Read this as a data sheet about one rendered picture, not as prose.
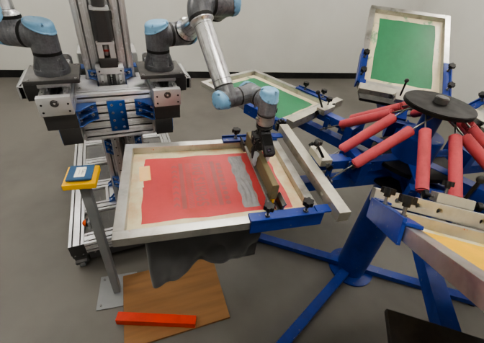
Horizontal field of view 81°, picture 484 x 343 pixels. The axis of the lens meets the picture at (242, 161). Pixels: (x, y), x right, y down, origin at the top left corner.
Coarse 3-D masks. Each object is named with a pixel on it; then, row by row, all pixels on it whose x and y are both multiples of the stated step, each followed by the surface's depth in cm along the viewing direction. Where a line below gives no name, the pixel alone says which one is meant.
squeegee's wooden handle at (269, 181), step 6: (246, 138) 142; (246, 144) 143; (258, 156) 126; (258, 162) 126; (264, 162) 122; (258, 168) 127; (264, 168) 119; (264, 174) 119; (270, 174) 116; (264, 180) 119; (270, 180) 113; (276, 180) 113; (270, 186) 113; (276, 186) 111; (270, 192) 113; (276, 192) 113; (270, 198) 114; (276, 198) 115
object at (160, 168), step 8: (152, 160) 136; (160, 160) 137; (168, 160) 138; (176, 160) 138; (184, 160) 139; (192, 160) 139; (200, 160) 140; (208, 160) 141; (216, 160) 141; (224, 160) 142; (248, 160) 144; (152, 168) 132; (160, 168) 132; (168, 168) 133; (224, 168) 137; (248, 168) 138; (272, 168) 140; (152, 176) 127; (160, 176) 128; (168, 176) 128; (232, 176) 132; (144, 184) 122; (152, 184) 123; (160, 184) 123; (168, 184) 124
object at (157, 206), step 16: (144, 192) 118; (160, 192) 119; (256, 192) 125; (144, 208) 111; (160, 208) 112; (192, 208) 114; (208, 208) 114; (224, 208) 115; (240, 208) 116; (256, 208) 117
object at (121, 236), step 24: (144, 144) 140; (168, 144) 142; (192, 144) 144; (216, 144) 147; (240, 144) 151; (288, 168) 136; (120, 192) 112; (120, 216) 103; (240, 216) 108; (120, 240) 95; (144, 240) 98
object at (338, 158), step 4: (312, 156) 136; (332, 156) 138; (336, 156) 138; (340, 156) 139; (344, 156) 139; (336, 160) 136; (340, 160) 136; (344, 160) 136; (336, 164) 136; (340, 164) 137; (344, 164) 138; (320, 168) 135; (324, 168) 136; (336, 168) 138; (340, 168) 139; (344, 168) 139
